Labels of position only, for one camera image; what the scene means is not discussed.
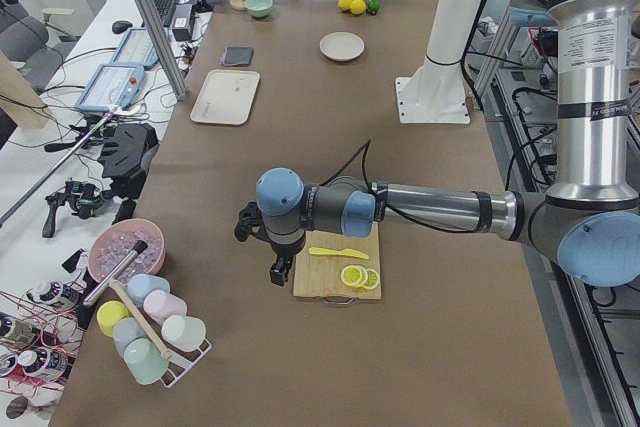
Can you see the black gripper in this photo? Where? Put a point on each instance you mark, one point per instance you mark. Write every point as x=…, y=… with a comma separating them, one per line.
x=285, y=249

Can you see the cream round plate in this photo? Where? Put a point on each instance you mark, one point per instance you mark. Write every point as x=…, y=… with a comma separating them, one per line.
x=341, y=46

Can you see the cream rabbit tray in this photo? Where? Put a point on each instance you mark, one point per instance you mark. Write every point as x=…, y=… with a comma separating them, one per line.
x=226, y=97

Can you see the bamboo cutting board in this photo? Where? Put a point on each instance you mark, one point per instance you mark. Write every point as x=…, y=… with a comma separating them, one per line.
x=320, y=276

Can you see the yellow plastic knife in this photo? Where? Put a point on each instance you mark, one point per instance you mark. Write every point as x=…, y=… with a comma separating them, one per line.
x=344, y=252

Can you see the lemon slices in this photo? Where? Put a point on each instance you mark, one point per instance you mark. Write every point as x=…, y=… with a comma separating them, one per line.
x=357, y=276

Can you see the white cup rack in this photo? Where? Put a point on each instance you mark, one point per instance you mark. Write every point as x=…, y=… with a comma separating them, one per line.
x=180, y=363

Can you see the metal tongs black tip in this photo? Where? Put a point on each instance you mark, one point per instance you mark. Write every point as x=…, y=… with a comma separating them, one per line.
x=91, y=298

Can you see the pink bowl with ice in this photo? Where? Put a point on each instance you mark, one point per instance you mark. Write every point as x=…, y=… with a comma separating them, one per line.
x=118, y=241

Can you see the folded grey cloth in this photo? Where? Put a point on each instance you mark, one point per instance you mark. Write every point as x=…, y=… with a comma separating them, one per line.
x=237, y=56

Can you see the blue teach pendant near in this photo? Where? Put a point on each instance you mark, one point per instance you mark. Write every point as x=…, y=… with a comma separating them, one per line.
x=113, y=84

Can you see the blue teach pendant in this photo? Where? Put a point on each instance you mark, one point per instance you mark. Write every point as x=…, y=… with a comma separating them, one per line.
x=113, y=84
x=136, y=47

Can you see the blue teach pendant far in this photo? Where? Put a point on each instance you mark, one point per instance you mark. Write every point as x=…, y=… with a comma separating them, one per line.
x=136, y=47

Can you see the mint green bowl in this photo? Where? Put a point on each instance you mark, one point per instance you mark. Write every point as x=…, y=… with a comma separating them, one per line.
x=259, y=9

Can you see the yellow lemon far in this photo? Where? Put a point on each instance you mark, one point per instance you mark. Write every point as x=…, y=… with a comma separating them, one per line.
x=344, y=5

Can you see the yellow lemon near lime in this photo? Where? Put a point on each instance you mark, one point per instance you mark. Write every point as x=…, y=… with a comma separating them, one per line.
x=358, y=7

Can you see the green lime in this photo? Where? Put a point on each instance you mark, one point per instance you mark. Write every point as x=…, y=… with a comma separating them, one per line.
x=373, y=6

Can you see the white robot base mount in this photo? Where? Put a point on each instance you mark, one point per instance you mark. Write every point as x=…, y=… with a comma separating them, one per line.
x=435, y=93

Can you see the aluminium frame post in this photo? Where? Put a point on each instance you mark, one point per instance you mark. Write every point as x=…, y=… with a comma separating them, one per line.
x=162, y=47

